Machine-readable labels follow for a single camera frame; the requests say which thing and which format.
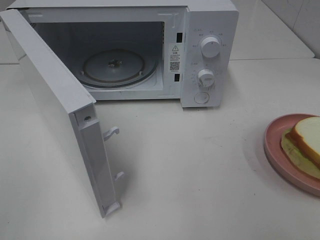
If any warning label sticker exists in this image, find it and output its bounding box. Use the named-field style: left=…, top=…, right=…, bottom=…
left=167, top=43, right=184, bottom=73

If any glass microwave turntable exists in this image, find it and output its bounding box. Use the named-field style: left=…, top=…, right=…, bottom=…
left=78, top=48, right=158, bottom=89

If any sandwich with lettuce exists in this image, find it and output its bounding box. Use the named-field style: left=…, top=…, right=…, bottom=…
left=280, top=116, right=320, bottom=180

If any white microwave knob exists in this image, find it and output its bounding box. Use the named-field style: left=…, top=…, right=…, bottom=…
left=197, top=69, right=215, bottom=88
left=200, top=36, right=221, bottom=58

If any round white door button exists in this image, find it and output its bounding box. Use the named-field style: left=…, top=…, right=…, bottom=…
left=194, top=92, right=210, bottom=104

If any white microwave oven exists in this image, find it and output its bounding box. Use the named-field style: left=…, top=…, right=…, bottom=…
left=0, top=0, right=239, bottom=108

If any pink round plate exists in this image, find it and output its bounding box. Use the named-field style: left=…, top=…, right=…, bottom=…
left=263, top=113, right=320, bottom=197

